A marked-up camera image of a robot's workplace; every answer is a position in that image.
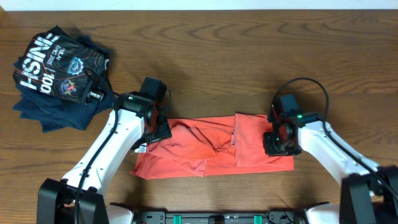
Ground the red printed t-shirt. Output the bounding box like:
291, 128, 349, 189
130, 113, 294, 180

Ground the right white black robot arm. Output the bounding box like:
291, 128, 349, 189
264, 95, 397, 223

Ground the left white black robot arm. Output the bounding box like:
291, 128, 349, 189
37, 77, 172, 223

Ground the navy folded clothes stack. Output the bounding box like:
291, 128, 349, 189
14, 26, 113, 133

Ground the black printed folded t-shirt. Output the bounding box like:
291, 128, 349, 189
13, 31, 109, 104

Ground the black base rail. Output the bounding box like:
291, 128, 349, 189
132, 209, 307, 224

